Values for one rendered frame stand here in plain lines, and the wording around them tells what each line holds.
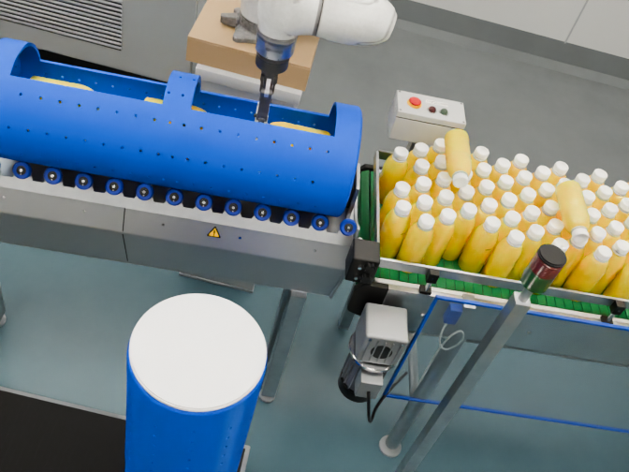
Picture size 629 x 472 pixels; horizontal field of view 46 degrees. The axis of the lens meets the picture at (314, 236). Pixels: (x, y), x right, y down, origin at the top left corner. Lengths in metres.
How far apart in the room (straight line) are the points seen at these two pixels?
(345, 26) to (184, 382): 0.79
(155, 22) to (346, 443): 2.00
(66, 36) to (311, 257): 2.09
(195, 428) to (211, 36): 1.17
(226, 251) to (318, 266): 0.25
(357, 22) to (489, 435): 1.75
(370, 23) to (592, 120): 3.06
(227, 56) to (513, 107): 2.42
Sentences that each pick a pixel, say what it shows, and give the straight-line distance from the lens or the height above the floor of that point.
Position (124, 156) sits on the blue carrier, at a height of 1.11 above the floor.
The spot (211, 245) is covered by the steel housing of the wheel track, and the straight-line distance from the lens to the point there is 1.94.
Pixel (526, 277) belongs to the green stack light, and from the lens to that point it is 1.66.
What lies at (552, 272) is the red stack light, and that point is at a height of 1.24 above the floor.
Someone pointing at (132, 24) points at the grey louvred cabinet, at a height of 0.36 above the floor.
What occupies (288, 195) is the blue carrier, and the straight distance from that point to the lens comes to 1.77.
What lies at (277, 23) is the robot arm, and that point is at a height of 1.48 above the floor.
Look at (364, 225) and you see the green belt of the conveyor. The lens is 2.01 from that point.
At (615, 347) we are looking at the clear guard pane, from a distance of 2.12.
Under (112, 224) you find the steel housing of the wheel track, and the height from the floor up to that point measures 0.86.
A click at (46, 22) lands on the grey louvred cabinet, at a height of 0.26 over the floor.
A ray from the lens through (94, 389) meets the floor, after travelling 2.66.
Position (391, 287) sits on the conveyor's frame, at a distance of 1.90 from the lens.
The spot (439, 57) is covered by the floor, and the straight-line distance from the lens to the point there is 4.49.
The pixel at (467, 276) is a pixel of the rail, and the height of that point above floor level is 0.97.
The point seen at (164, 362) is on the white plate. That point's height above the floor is 1.04.
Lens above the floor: 2.32
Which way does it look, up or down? 47 degrees down
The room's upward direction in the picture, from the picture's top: 17 degrees clockwise
